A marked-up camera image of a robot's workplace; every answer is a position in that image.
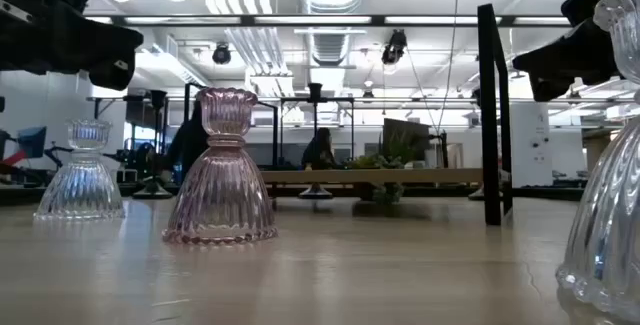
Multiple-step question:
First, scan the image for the black table border rail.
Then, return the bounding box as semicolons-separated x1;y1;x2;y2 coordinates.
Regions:
0;184;586;206

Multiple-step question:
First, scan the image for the dark monitor screen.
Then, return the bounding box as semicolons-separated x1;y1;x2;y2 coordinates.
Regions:
382;117;431;167

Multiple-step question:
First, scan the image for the blue background monitor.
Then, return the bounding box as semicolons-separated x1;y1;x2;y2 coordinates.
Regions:
16;125;48;160

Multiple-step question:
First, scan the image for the red slanted bar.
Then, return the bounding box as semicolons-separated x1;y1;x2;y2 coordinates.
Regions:
0;147;32;167

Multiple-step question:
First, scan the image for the clear ribbed glass candle holder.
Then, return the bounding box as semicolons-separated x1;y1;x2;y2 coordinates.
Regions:
33;118;126;222
555;0;640;324

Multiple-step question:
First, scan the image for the person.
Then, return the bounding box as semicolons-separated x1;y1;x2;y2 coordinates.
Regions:
166;99;209;184
300;126;338;171

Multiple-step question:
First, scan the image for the black ceiling spotlight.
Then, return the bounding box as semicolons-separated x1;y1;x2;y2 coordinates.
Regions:
380;28;409;66
211;42;233;66

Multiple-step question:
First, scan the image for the black overhead light bar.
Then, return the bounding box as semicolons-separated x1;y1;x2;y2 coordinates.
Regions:
82;13;574;28

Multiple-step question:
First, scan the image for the potted green succulent plant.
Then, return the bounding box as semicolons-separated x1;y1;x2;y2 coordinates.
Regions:
343;132;407;205

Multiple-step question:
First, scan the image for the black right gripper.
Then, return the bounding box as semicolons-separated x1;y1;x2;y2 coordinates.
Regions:
512;0;640;103

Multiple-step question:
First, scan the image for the wooden shelf with black frame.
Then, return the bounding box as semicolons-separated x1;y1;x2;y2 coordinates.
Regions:
182;3;514;227

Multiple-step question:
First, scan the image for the pink ribbed glass candle holder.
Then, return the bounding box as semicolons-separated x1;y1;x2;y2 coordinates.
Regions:
161;86;279;246

